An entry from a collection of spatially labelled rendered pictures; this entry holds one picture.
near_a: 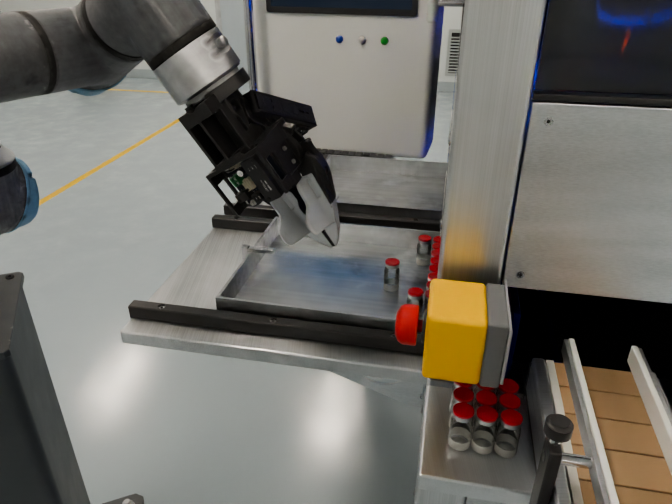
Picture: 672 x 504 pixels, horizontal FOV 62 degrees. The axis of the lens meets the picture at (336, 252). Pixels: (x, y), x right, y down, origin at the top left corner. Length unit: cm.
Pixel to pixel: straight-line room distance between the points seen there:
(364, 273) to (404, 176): 43
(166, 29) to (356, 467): 141
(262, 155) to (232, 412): 145
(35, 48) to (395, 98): 111
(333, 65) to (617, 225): 113
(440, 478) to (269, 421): 133
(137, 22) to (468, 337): 40
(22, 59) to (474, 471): 56
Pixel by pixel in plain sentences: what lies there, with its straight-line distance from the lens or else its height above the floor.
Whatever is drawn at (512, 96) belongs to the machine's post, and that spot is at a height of 121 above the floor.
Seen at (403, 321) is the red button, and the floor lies 101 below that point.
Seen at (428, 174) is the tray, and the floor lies 89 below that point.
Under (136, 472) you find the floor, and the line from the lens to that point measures 182.
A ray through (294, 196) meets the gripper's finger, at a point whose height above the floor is 108.
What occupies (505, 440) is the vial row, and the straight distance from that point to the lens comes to 59.
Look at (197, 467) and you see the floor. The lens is 178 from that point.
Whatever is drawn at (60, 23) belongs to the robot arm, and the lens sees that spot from 61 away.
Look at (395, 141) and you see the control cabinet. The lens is 159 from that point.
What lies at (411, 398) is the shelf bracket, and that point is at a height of 75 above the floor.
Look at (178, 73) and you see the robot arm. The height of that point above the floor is 122.
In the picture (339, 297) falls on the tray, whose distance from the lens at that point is 80.
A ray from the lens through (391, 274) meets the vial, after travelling 80.
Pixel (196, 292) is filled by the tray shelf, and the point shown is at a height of 88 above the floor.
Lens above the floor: 132
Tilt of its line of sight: 28 degrees down
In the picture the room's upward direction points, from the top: straight up
